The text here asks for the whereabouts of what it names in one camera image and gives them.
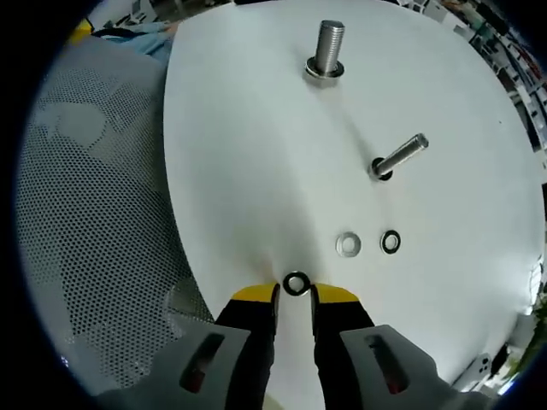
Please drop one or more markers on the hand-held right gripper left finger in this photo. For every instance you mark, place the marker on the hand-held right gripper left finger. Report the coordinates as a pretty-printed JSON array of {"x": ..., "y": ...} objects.
[{"x": 252, "y": 324}]

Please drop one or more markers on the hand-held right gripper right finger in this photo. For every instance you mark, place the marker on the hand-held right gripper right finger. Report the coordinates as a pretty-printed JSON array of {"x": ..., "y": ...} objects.
[{"x": 337, "y": 324}]

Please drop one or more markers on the small threaded stud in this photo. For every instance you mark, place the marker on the small threaded stud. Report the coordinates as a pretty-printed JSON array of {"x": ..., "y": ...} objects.
[{"x": 401, "y": 154}]

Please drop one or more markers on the large threaded stud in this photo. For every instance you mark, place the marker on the large threaded stud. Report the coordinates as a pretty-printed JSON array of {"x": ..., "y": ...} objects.
[{"x": 329, "y": 47}]

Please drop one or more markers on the light blue garment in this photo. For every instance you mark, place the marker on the light blue garment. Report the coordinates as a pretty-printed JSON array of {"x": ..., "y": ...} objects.
[{"x": 145, "y": 40}]

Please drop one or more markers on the white smartphone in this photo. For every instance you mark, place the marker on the white smartphone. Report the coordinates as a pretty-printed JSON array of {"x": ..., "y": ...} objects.
[{"x": 480, "y": 367}]

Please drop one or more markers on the black device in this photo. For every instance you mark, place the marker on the black device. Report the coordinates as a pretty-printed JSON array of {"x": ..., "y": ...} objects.
[{"x": 502, "y": 359}]

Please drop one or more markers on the grey mesh chair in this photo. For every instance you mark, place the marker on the grey mesh chair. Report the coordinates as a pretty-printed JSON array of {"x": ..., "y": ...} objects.
[{"x": 85, "y": 213}]

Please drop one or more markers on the shelves with white bins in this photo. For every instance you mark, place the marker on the shelves with white bins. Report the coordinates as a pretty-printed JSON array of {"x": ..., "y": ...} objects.
[{"x": 525, "y": 85}]

